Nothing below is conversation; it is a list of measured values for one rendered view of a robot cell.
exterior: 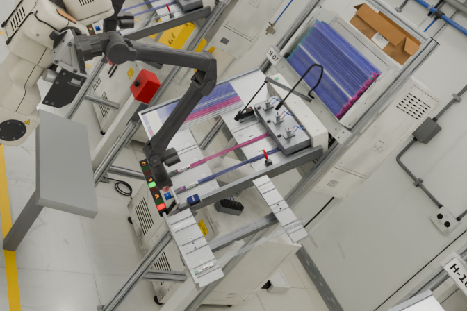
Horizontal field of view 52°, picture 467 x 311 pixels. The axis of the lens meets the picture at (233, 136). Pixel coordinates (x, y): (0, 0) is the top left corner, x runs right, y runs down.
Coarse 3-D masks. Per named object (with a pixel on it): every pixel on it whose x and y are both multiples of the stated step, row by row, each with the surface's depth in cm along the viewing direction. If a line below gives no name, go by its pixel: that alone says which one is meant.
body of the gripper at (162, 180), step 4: (164, 172) 202; (156, 176) 201; (160, 176) 201; (164, 176) 203; (168, 176) 206; (156, 180) 204; (160, 180) 203; (164, 180) 204; (168, 180) 204; (156, 184) 204; (160, 184) 204; (164, 184) 203; (168, 184) 203; (160, 188) 203
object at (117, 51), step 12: (108, 48) 157; (120, 48) 158; (132, 48) 162; (144, 48) 164; (156, 48) 168; (168, 48) 172; (120, 60) 160; (132, 60) 162; (144, 60) 167; (156, 60) 169; (168, 60) 171; (180, 60) 173; (192, 60) 176; (204, 60) 178; (216, 60) 179; (204, 72) 184; (216, 72) 182
